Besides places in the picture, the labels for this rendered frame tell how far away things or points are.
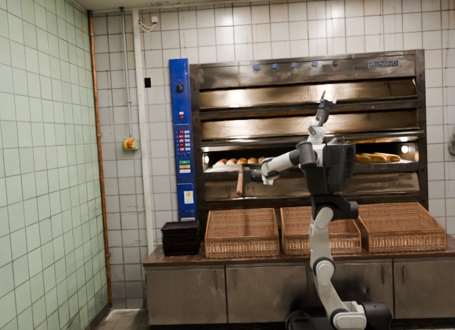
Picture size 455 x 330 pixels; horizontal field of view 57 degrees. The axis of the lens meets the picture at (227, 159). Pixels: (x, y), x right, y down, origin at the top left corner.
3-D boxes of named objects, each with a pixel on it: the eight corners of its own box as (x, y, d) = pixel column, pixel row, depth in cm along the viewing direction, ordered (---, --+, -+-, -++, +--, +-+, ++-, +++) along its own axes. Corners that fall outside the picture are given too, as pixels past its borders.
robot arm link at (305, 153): (298, 171, 253) (318, 163, 245) (290, 167, 246) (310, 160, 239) (295, 153, 258) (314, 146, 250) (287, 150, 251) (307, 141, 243)
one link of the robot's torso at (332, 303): (349, 316, 280) (327, 249, 278) (357, 330, 260) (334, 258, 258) (327, 322, 281) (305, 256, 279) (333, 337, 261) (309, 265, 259)
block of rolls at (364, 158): (332, 159, 423) (332, 154, 423) (380, 157, 420) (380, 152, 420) (346, 164, 363) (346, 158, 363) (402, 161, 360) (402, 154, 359)
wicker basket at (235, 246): (210, 242, 357) (208, 210, 356) (275, 239, 355) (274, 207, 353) (204, 259, 309) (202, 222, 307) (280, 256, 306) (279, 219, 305)
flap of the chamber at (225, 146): (200, 147, 340) (203, 151, 360) (424, 135, 329) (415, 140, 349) (200, 144, 341) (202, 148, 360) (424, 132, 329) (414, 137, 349)
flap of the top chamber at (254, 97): (199, 111, 353) (200, 90, 358) (416, 98, 341) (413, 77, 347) (199, 108, 348) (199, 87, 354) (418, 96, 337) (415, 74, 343)
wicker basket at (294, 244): (280, 239, 354) (279, 207, 353) (348, 236, 350) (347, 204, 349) (284, 256, 306) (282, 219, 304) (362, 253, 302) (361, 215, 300)
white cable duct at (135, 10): (149, 275, 365) (132, 7, 351) (155, 275, 365) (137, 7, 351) (149, 276, 363) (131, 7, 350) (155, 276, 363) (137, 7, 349)
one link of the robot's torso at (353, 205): (354, 217, 273) (353, 190, 272) (359, 221, 260) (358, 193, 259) (311, 219, 274) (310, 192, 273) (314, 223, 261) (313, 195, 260)
